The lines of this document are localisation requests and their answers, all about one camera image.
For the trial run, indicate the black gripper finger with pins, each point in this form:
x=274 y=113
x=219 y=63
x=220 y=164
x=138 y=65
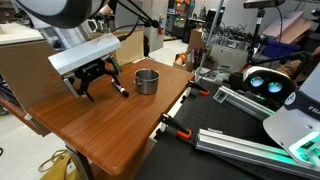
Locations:
x=115 y=80
x=86 y=93

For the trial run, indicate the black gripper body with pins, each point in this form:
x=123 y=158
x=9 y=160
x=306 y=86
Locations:
x=94 y=70

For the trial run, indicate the black marker with white band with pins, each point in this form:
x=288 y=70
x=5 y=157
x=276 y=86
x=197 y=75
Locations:
x=120 y=88

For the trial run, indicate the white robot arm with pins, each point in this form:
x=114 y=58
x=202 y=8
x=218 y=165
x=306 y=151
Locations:
x=63 y=24

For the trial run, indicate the silver metal pot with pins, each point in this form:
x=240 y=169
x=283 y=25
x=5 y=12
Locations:
x=146 y=81

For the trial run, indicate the black orange clamp near pot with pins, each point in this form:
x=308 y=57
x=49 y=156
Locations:
x=200 y=89

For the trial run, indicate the brown cardboard panel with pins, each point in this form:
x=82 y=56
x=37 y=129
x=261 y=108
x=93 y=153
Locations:
x=32 y=78

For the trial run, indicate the yellow bag on floor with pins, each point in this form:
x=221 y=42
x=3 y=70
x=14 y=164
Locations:
x=59 y=167

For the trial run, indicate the black orange clamp front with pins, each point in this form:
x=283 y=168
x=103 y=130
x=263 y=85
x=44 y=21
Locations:
x=181 y=130

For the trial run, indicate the black perforated breadboard plate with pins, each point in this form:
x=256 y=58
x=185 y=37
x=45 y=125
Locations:
x=175 y=158

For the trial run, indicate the white VR headset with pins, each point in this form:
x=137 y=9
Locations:
x=263 y=85

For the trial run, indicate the short aluminium extrusion bracket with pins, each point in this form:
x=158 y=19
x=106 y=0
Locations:
x=243 y=103

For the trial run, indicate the long aluminium extrusion rail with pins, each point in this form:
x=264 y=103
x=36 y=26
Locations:
x=254 y=153

